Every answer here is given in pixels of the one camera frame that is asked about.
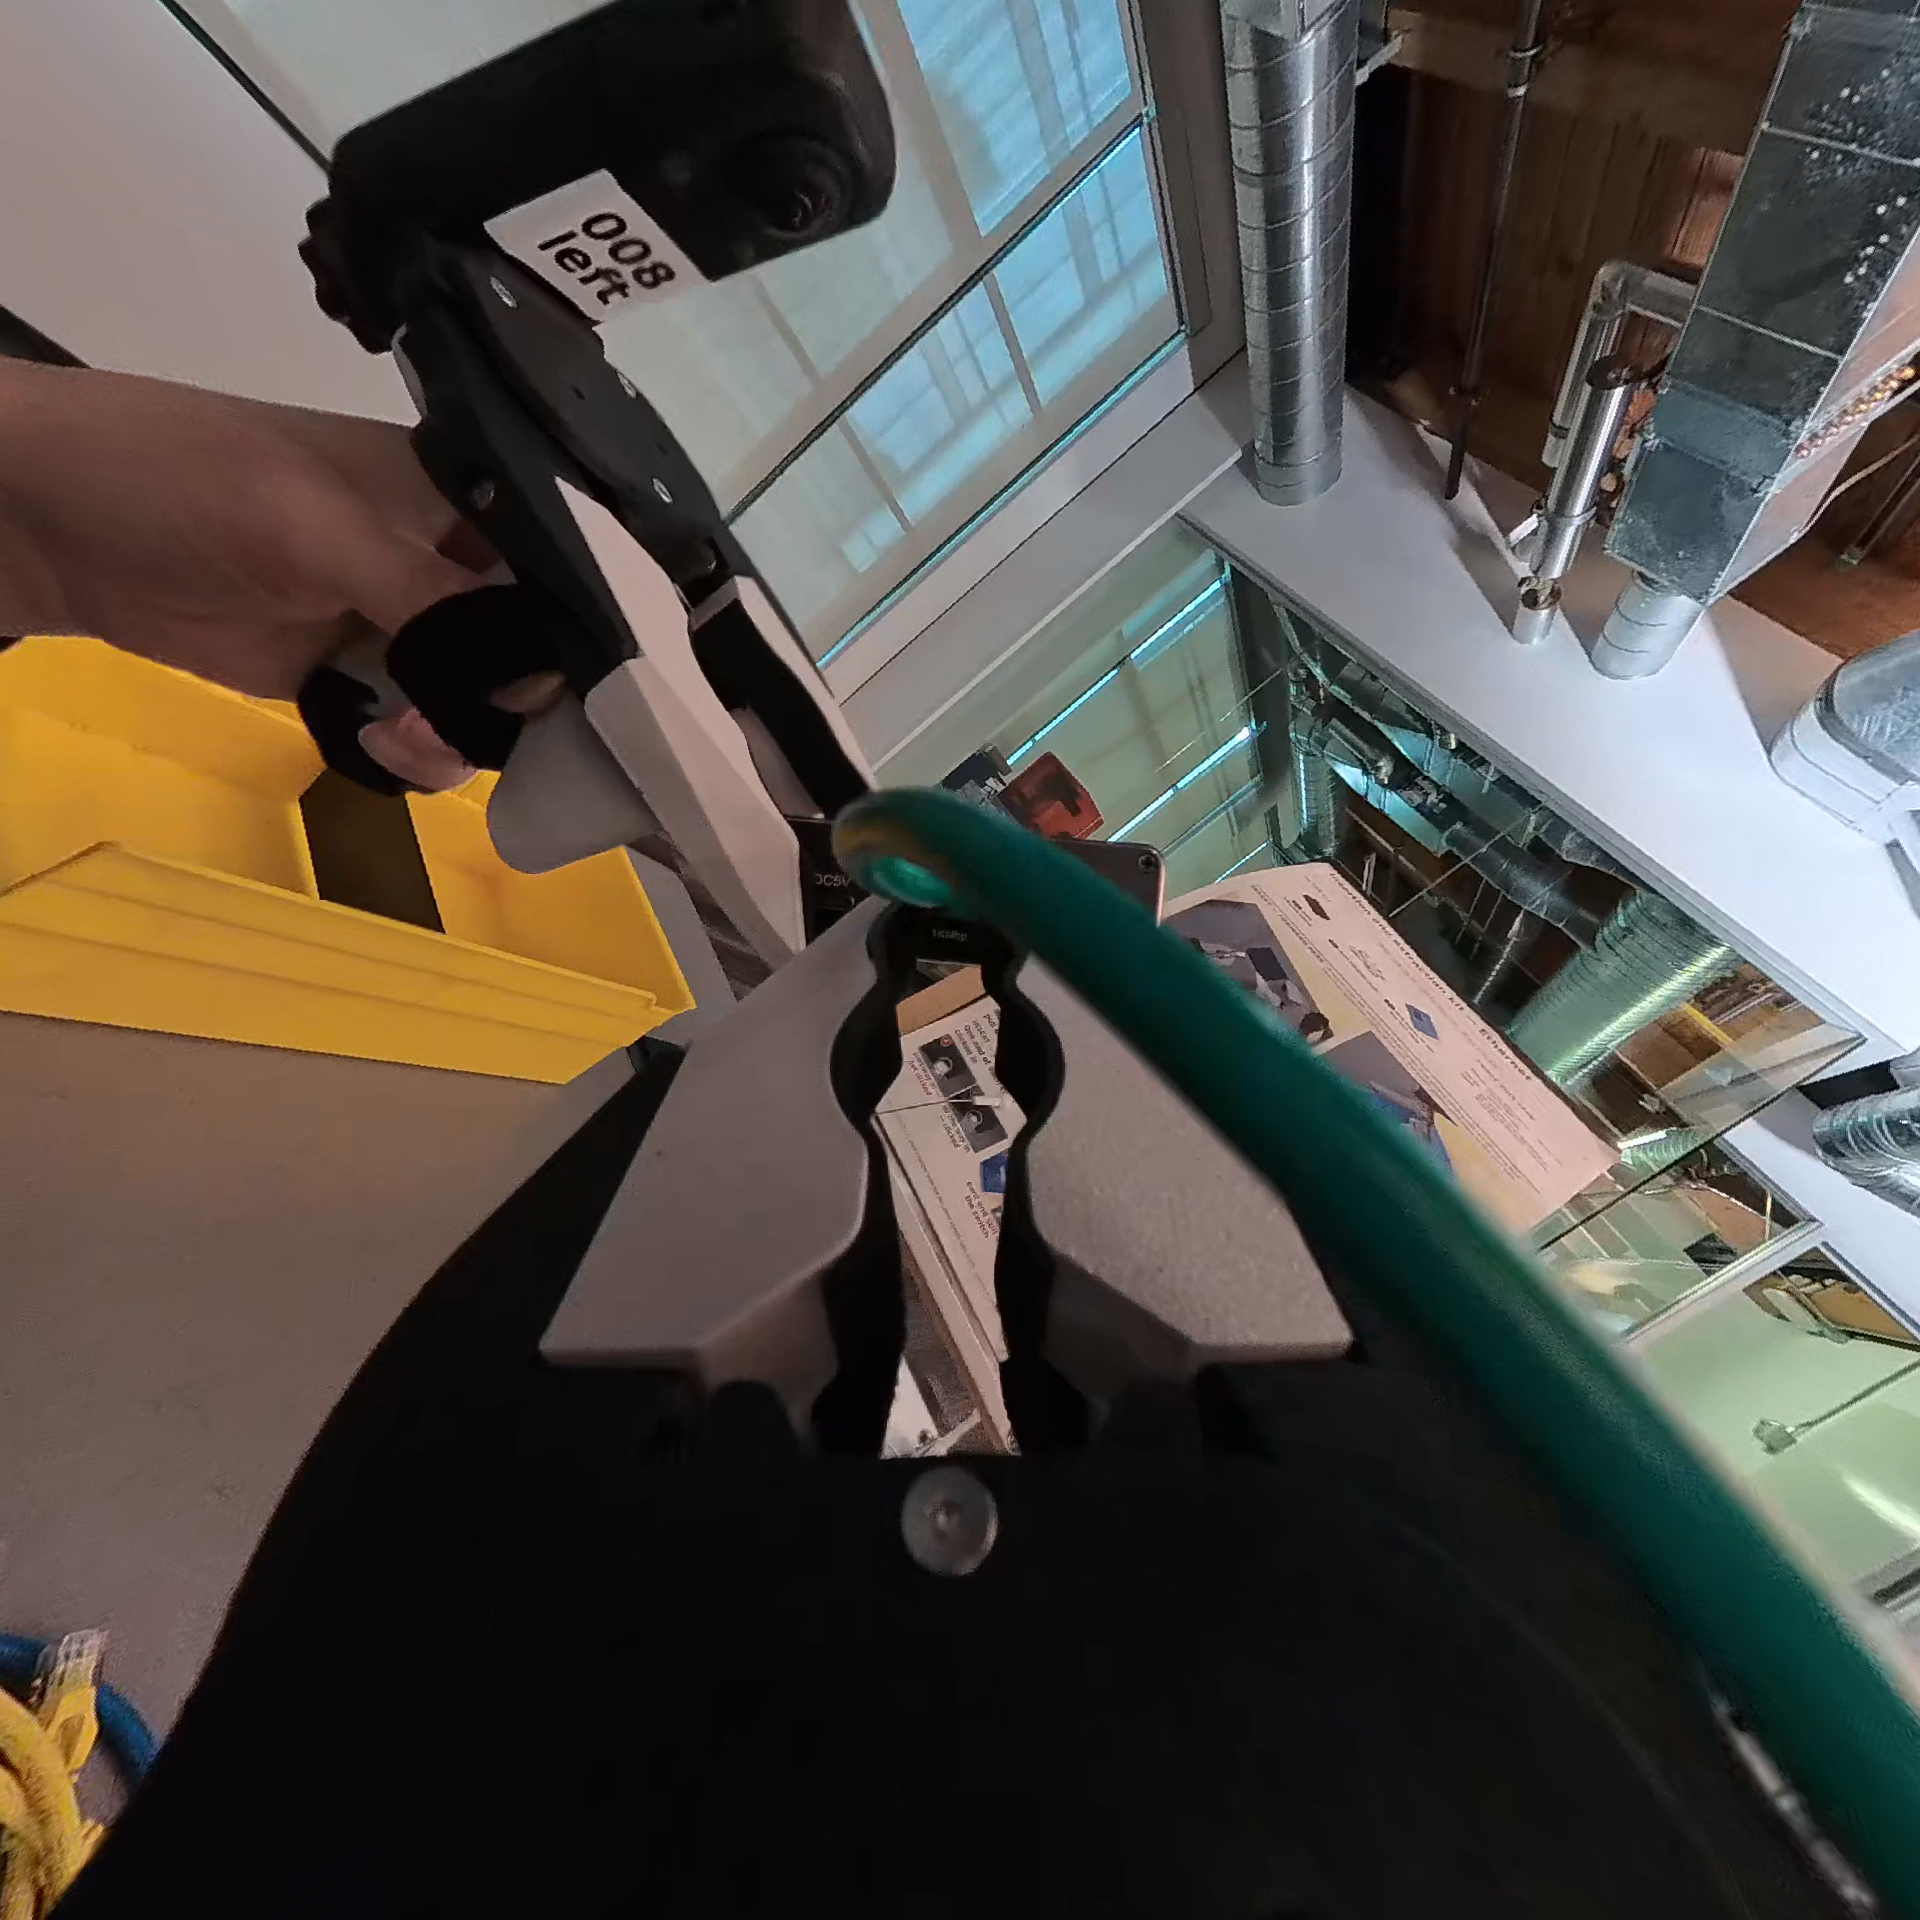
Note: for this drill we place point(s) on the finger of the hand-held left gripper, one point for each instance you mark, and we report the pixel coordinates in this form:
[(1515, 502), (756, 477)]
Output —
[(780, 720), (682, 720)]

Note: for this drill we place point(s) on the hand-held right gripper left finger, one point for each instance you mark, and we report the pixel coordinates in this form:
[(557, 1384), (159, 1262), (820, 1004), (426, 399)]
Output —
[(720, 1200)]

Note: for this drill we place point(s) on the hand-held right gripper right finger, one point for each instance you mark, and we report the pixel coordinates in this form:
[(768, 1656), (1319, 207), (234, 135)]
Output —
[(1170, 1245)]

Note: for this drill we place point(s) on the black ethernet splitter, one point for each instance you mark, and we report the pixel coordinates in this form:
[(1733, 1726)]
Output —
[(1108, 879)]

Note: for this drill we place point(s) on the yellow plastic bin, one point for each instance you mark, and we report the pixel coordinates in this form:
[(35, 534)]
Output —
[(224, 960)]

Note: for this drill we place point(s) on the person's left hand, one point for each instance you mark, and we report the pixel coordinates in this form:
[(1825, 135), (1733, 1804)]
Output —
[(195, 510)]

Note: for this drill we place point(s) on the printed instruction poster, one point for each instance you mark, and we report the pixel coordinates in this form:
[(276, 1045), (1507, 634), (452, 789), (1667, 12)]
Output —
[(1441, 1079)]

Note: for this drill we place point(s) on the black bin divider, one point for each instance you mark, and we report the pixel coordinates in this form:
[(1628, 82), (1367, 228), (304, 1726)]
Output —
[(369, 855)]

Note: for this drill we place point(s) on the round silver duct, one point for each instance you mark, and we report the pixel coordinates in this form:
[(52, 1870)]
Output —
[(1290, 226)]

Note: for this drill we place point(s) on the rectangular metal duct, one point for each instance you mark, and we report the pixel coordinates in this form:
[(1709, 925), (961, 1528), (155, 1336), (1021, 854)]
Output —
[(1755, 301)]

